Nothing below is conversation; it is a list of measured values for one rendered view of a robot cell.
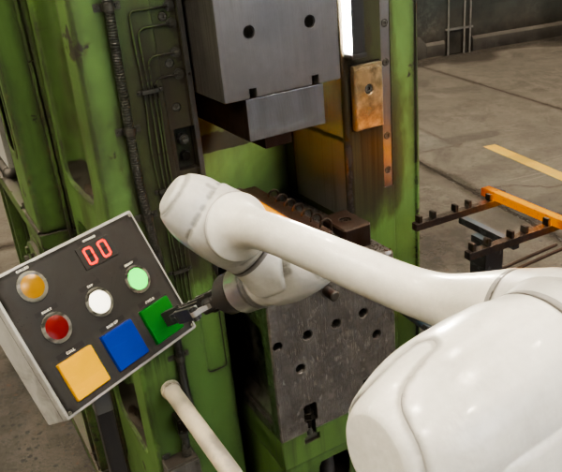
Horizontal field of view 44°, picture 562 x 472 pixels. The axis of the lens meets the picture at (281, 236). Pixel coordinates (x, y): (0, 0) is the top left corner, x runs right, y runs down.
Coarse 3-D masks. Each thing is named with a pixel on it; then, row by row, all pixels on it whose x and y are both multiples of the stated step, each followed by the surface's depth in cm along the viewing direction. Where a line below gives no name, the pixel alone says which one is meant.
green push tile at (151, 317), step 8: (152, 304) 139; (160, 304) 140; (168, 304) 141; (144, 312) 137; (152, 312) 138; (160, 312) 139; (144, 320) 137; (152, 320) 138; (160, 320) 139; (152, 328) 137; (160, 328) 138; (168, 328) 140; (176, 328) 141; (152, 336) 137; (160, 336) 138; (168, 336) 139
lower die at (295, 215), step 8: (248, 192) 204; (256, 192) 204; (264, 192) 203; (264, 200) 197; (272, 200) 196; (280, 208) 191; (288, 208) 190; (288, 216) 185; (296, 216) 185; (304, 216) 184; (304, 224) 180; (312, 224) 179; (328, 232) 174
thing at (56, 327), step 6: (48, 318) 124; (54, 318) 125; (60, 318) 125; (48, 324) 123; (54, 324) 124; (60, 324) 125; (66, 324) 126; (48, 330) 123; (54, 330) 124; (60, 330) 125; (66, 330) 125; (54, 336) 124; (60, 336) 124
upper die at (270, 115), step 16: (272, 96) 154; (288, 96) 156; (304, 96) 158; (320, 96) 160; (208, 112) 171; (224, 112) 163; (240, 112) 155; (256, 112) 153; (272, 112) 155; (288, 112) 157; (304, 112) 159; (320, 112) 161; (224, 128) 165; (240, 128) 157; (256, 128) 154; (272, 128) 156; (288, 128) 158
